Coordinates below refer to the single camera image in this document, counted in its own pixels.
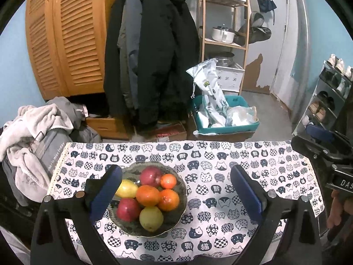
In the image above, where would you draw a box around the yellow pear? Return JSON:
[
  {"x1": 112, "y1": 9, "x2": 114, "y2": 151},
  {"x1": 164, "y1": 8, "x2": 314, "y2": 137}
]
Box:
[
  {"x1": 115, "y1": 179, "x2": 139, "y2": 198},
  {"x1": 139, "y1": 206, "x2": 164, "y2": 232}
]

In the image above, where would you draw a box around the red apple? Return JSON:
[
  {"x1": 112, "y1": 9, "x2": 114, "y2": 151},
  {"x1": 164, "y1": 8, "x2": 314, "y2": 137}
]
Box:
[
  {"x1": 117, "y1": 198, "x2": 141, "y2": 222},
  {"x1": 139, "y1": 166, "x2": 163, "y2": 187}
]

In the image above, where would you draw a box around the large orange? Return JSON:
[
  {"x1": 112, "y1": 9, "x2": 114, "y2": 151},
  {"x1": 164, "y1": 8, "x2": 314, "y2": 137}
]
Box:
[
  {"x1": 136, "y1": 185, "x2": 160, "y2": 207},
  {"x1": 157, "y1": 189, "x2": 180, "y2": 212}
]

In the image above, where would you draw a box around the small orange mandarin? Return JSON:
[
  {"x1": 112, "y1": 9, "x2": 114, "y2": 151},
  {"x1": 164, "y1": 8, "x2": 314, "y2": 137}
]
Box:
[{"x1": 160, "y1": 174, "x2": 177, "y2": 189}]

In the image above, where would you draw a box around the person's right hand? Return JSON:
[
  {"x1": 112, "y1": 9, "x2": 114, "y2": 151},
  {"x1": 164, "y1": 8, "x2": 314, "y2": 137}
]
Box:
[{"x1": 327, "y1": 190, "x2": 353, "y2": 229}]

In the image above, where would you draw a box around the grey shoe rack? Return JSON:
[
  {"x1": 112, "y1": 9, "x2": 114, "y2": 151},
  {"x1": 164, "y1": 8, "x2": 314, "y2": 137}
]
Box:
[{"x1": 293, "y1": 54, "x2": 352, "y2": 135}]

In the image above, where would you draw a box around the cat pattern tablecloth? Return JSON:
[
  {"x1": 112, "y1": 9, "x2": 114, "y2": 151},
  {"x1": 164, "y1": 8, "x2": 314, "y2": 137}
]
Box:
[{"x1": 48, "y1": 141, "x2": 325, "y2": 263}]

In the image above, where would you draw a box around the cardboard box under bin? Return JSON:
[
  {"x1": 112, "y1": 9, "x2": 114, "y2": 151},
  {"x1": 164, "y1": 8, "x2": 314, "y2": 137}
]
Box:
[{"x1": 184, "y1": 113, "x2": 255, "y2": 142}]

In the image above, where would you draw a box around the small wooden drawer box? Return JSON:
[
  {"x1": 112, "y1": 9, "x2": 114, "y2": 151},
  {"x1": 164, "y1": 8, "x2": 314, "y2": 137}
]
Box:
[{"x1": 86, "y1": 117, "x2": 131, "y2": 140}]

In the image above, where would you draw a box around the green patterned glass bowl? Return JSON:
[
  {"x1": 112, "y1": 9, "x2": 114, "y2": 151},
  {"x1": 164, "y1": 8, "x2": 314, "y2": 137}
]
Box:
[{"x1": 108, "y1": 162, "x2": 187, "y2": 237}]

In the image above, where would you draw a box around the clear plastic bag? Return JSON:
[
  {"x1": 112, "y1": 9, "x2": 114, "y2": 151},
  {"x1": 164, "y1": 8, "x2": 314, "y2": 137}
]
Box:
[{"x1": 225, "y1": 106, "x2": 259, "y2": 127}]

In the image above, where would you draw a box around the pile of grey clothes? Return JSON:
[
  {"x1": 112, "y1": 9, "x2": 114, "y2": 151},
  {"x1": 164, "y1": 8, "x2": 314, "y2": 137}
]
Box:
[{"x1": 1, "y1": 97, "x2": 102, "y2": 207}]

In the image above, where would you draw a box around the teal plastic bin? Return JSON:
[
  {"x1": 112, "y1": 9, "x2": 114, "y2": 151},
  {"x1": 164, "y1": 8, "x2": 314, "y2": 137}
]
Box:
[{"x1": 192, "y1": 95, "x2": 260, "y2": 135}]

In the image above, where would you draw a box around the red flat cardboard box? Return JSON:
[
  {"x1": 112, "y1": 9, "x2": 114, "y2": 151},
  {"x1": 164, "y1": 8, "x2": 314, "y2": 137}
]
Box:
[{"x1": 138, "y1": 123, "x2": 187, "y2": 142}]

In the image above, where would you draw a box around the white patterned fabric bag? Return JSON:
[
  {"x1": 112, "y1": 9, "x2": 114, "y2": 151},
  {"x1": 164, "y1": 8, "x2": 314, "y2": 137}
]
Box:
[{"x1": 186, "y1": 59, "x2": 230, "y2": 128}]

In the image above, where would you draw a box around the white patterned storage box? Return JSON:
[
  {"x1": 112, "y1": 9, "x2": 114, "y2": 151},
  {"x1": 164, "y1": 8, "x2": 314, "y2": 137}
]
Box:
[{"x1": 216, "y1": 63, "x2": 245, "y2": 93}]

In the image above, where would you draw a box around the metal steel pot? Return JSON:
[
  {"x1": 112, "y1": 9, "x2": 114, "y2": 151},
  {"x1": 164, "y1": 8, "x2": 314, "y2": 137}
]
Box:
[{"x1": 208, "y1": 51, "x2": 235, "y2": 68}]

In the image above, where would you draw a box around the white cooking pot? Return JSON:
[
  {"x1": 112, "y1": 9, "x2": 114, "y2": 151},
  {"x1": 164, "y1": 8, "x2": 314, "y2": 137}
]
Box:
[{"x1": 211, "y1": 26, "x2": 235, "y2": 44}]

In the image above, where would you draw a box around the dark blue umbrella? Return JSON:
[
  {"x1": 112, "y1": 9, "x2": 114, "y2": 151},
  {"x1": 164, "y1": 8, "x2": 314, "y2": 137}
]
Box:
[{"x1": 257, "y1": 0, "x2": 277, "y2": 25}]

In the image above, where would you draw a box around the black hanging coat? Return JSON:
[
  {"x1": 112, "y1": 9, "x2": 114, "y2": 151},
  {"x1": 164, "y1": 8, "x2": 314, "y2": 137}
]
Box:
[{"x1": 103, "y1": 0, "x2": 200, "y2": 128}]

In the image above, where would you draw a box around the wooden shelf rack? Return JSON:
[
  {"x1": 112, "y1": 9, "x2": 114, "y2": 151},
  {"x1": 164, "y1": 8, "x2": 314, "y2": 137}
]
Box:
[{"x1": 199, "y1": 0, "x2": 251, "y2": 95}]

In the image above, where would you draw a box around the grey hanging jacket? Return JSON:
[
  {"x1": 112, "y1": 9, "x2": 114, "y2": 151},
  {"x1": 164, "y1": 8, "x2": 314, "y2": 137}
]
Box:
[{"x1": 117, "y1": 0, "x2": 142, "y2": 110}]

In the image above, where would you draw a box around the wooden louvered wardrobe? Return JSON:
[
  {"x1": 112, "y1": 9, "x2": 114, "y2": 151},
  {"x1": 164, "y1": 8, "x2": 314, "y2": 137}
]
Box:
[{"x1": 25, "y1": 0, "x2": 115, "y2": 100}]

